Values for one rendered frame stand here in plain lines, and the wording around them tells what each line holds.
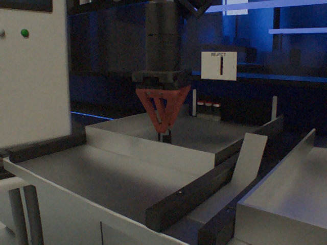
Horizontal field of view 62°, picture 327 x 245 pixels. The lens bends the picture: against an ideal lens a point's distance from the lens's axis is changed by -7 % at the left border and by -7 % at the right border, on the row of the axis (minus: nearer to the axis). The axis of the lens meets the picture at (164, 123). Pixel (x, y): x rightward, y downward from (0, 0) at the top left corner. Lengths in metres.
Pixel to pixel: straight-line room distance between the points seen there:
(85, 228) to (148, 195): 0.85
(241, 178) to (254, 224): 0.12
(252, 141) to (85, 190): 0.22
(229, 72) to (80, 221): 0.82
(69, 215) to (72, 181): 0.85
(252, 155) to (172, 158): 0.11
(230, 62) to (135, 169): 0.33
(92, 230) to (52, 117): 0.48
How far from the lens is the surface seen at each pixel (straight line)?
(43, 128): 0.87
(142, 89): 0.45
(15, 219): 1.06
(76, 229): 1.24
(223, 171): 0.36
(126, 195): 0.34
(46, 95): 0.86
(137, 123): 0.63
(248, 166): 0.38
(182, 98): 0.48
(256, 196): 0.29
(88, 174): 0.41
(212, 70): 0.65
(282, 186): 0.38
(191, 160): 0.40
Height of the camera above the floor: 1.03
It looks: 12 degrees down
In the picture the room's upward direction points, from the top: straight up
